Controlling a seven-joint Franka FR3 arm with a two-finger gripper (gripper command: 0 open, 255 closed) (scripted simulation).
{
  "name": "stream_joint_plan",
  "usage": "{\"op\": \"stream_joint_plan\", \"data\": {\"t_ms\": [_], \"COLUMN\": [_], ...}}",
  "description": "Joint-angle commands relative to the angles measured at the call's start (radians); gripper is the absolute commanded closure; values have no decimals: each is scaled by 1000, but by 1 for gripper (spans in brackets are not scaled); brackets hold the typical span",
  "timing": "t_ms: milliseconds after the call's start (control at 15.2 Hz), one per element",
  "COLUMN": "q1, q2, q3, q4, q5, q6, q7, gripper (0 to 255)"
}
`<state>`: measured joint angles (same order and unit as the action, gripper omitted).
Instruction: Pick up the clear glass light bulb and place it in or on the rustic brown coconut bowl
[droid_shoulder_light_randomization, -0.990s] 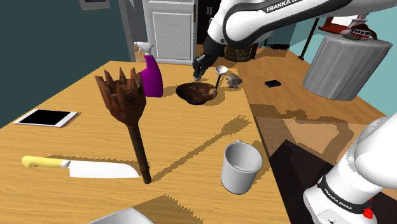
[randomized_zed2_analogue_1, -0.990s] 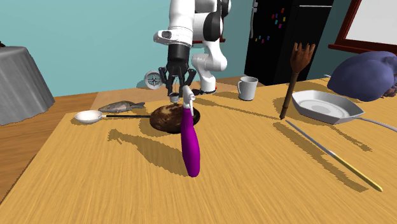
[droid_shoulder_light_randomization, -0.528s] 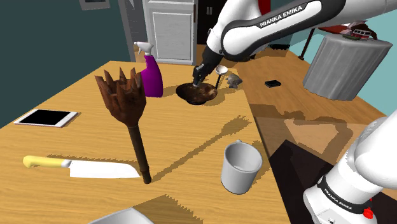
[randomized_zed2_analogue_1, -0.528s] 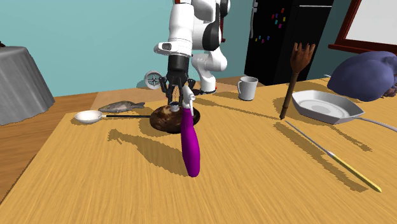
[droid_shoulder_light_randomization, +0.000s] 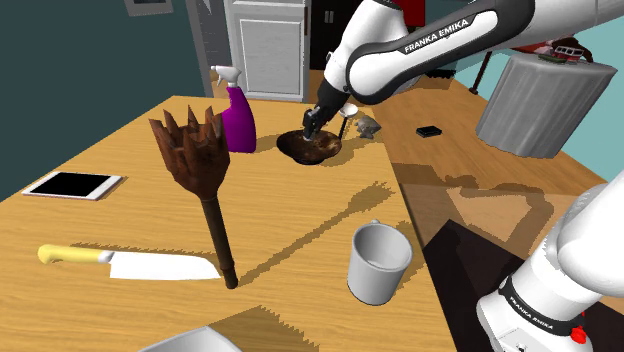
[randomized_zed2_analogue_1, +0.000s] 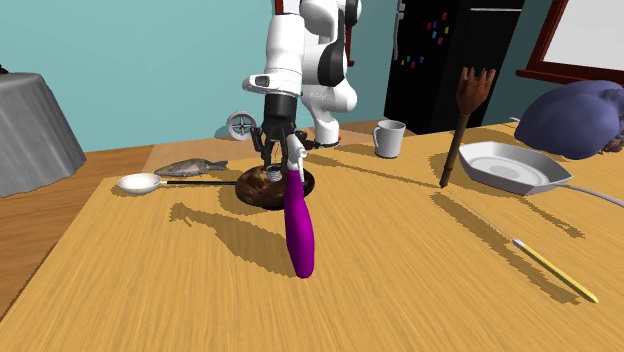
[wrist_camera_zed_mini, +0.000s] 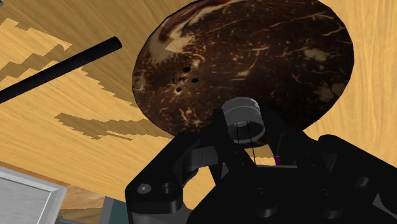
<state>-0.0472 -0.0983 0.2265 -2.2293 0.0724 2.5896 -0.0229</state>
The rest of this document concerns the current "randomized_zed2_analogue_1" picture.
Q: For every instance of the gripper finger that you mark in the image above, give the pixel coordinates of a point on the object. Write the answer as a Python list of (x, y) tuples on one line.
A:
[(259, 141), (300, 136)]

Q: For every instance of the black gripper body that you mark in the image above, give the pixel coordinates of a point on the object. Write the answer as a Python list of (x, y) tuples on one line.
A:
[(280, 109)]

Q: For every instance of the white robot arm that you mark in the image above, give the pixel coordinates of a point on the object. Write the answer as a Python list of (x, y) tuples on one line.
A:
[(285, 44)]

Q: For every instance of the white round wheel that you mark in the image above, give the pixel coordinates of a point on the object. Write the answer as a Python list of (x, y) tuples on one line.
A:
[(242, 125)]

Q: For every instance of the small grey ridged cap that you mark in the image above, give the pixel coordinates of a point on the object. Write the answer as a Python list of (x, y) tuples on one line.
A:
[(275, 173)]

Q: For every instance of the brown doughnut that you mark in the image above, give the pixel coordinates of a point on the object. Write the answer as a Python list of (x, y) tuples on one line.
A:
[(256, 192)]

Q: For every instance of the grey fish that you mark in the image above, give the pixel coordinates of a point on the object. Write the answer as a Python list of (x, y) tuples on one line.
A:
[(187, 167)]

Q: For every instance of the purple spray bottle white nozzle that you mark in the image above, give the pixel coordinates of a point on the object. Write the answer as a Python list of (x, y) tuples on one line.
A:
[(298, 224)]

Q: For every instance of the white mug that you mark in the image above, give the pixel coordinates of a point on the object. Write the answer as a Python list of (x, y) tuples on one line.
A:
[(388, 141)]

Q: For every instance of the black fridge with magnets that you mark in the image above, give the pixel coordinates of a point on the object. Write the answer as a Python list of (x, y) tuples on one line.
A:
[(453, 68)]

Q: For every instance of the brown wooden fork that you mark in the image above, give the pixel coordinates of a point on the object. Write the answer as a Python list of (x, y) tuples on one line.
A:
[(470, 95)]

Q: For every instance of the grey cloth covered table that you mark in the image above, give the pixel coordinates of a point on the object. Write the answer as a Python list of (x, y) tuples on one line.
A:
[(29, 131)]

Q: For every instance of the blue-purple beanbag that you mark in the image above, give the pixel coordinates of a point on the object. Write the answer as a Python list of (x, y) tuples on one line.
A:
[(565, 119)]

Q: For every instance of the yellow pencil thin tip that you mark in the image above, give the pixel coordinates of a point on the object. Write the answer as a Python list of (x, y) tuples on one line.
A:
[(556, 268)]

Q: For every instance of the red framed window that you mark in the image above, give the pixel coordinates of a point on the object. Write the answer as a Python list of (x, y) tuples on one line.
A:
[(585, 34)]

